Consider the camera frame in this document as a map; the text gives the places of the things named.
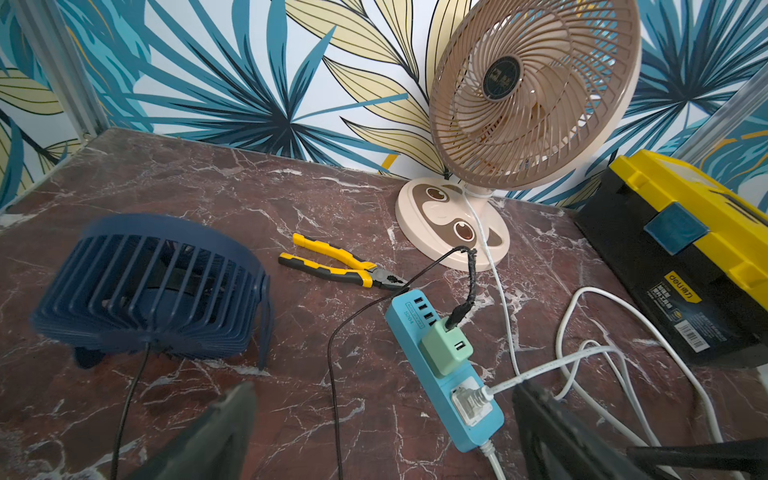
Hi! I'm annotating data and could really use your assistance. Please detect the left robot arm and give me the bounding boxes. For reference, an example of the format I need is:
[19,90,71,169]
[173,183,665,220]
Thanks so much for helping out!
[129,381,767,479]

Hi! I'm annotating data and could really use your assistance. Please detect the black USB cable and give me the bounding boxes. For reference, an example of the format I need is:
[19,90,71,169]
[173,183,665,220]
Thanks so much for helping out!
[109,245,479,480]

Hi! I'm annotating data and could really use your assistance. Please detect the beige desk fan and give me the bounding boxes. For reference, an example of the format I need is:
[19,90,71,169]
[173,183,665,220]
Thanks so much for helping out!
[396,1,642,270]

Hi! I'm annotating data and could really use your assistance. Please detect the aluminium frame post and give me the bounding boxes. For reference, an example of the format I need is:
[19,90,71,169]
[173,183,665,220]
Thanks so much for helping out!
[11,0,109,144]
[672,65,767,165]

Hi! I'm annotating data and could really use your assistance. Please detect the blue power strip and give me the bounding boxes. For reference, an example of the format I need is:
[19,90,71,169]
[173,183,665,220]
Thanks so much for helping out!
[385,290,504,453]

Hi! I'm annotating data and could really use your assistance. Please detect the right aluminium frame post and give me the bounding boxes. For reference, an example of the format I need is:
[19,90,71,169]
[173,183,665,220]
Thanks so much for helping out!
[672,65,767,165]

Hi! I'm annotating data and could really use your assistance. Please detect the left aluminium frame post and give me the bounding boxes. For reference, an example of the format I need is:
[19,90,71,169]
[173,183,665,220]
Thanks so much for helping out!
[11,0,109,144]

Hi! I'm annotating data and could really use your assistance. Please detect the yellow black pliers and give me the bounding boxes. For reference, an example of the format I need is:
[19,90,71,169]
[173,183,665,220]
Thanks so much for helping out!
[277,232,409,292]

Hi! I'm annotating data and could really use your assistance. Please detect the small navy blue fan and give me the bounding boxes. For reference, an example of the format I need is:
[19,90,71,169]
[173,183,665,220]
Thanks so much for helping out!
[31,213,274,369]

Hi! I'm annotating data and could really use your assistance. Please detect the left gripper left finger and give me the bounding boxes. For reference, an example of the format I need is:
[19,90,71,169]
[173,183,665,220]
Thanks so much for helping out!
[128,381,258,479]

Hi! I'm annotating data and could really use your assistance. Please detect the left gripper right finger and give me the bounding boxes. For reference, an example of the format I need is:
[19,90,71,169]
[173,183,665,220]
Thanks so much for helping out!
[512,381,648,480]

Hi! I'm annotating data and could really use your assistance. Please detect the yellow black toolbox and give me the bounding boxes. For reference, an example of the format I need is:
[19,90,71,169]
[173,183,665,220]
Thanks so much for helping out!
[575,150,767,368]

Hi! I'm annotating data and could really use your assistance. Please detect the white power strip cable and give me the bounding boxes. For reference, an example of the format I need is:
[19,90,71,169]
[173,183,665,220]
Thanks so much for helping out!
[479,286,727,480]

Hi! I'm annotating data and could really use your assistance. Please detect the green USB charger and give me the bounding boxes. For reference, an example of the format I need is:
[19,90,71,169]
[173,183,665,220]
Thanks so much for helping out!
[419,317,474,378]

